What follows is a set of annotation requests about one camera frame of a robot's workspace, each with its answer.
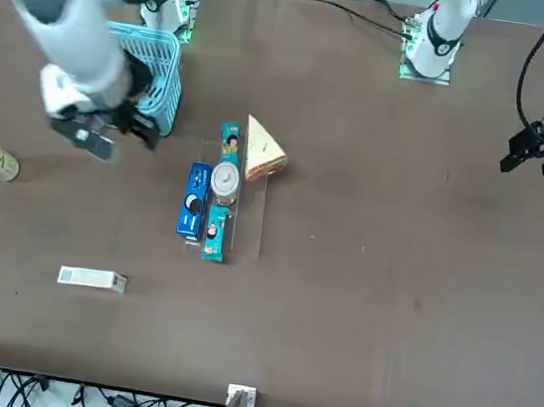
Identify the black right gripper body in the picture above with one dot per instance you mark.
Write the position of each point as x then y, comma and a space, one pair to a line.
129, 84

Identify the round metal jar lid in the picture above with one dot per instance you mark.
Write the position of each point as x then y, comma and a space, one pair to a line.
225, 177

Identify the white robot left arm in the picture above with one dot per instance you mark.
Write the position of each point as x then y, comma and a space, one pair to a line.
440, 30

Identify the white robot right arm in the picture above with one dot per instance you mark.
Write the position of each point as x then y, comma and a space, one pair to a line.
73, 37

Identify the blue cookie box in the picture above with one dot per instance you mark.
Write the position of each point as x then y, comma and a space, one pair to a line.
191, 220

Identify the clear acrylic display shelf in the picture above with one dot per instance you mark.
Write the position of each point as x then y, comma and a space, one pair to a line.
248, 220

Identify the light blue plastic basket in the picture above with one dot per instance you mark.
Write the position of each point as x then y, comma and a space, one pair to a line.
167, 64

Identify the teal cartoon snack box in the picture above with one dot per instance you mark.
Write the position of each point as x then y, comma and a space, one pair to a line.
230, 140
214, 238

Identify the triangular packed sandwich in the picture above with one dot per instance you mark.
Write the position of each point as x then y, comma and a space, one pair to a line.
261, 149

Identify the white rectangular carton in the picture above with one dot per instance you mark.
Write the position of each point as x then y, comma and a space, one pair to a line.
91, 278

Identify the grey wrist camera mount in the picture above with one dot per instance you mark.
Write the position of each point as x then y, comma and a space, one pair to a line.
85, 140

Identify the white mount plate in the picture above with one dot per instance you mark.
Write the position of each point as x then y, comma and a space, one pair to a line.
252, 395

